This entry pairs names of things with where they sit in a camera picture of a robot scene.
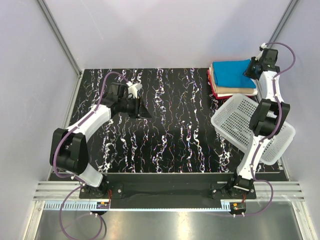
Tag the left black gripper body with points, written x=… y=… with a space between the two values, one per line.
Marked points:
x=133 y=107

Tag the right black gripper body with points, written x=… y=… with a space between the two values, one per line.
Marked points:
x=249 y=71

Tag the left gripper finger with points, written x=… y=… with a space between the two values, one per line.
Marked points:
x=142 y=107
x=144 y=115

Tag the blue t shirt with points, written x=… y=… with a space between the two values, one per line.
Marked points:
x=230 y=74

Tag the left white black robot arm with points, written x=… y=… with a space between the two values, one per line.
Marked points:
x=69 y=151

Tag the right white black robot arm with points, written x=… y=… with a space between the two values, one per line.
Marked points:
x=266 y=121

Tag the folded beige t shirt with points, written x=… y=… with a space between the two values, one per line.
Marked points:
x=229 y=90

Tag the folded red t shirt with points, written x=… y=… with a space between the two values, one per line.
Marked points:
x=216 y=95

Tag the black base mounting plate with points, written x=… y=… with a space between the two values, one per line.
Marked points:
x=212 y=185

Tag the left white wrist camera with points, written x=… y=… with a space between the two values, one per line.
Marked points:
x=133 y=89

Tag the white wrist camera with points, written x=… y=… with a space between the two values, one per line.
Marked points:
x=133 y=89
x=261 y=48

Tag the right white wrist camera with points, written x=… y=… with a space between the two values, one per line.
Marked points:
x=261 y=48

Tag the right aluminium corner post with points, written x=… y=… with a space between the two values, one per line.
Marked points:
x=284 y=20

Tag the aluminium corner post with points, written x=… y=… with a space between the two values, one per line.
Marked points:
x=58 y=35
x=284 y=20

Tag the left aluminium corner post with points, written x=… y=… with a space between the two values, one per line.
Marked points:
x=58 y=35

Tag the white slotted cable duct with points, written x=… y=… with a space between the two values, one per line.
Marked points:
x=116 y=205

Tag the aluminium frame rail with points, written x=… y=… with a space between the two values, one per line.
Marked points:
x=282 y=190

